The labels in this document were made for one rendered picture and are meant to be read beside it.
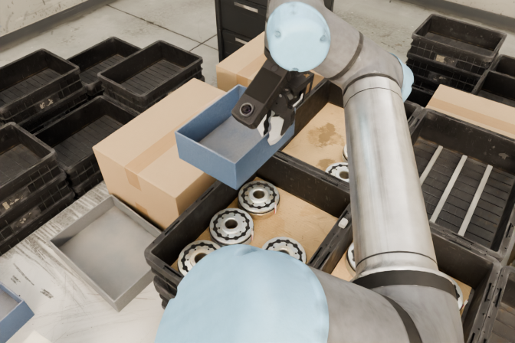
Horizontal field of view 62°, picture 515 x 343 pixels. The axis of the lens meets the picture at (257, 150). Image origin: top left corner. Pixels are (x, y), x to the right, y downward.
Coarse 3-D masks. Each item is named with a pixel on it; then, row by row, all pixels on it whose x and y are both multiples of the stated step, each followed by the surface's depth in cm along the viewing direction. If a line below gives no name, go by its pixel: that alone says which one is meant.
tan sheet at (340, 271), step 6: (342, 258) 96; (342, 264) 95; (336, 270) 94; (342, 270) 94; (438, 270) 94; (336, 276) 93; (342, 276) 93; (348, 276) 93; (450, 276) 93; (456, 282) 92; (462, 288) 91; (468, 288) 91; (468, 294) 90; (462, 312) 87
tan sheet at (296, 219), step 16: (288, 208) 106; (304, 208) 106; (256, 224) 103; (272, 224) 103; (288, 224) 103; (304, 224) 103; (320, 224) 103; (256, 240) 99; (304, 240) 99; (320, 240) 99
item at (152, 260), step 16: (288, 160) 105; (320, 176) 101; (208, 192) 99; (192, 208) 94; (176, 224) 90; (336, 224) 90; (160, 240) 88; (320, 256) 85; (160, 272) 84; (176, 272) 82
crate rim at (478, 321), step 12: (348, 228) 90; (432, 228) 90; (336, 240) 88; (444, 240) 88; (456, 240) 88; (324, 252) 86; (468, 252) 86; (480, 252) 86; (324, 264) 84; (492, 264) 84; (492, 276) 82; (492, 288) 80; (480, 312) 76; (480, 324) 75; (468, 336) 74
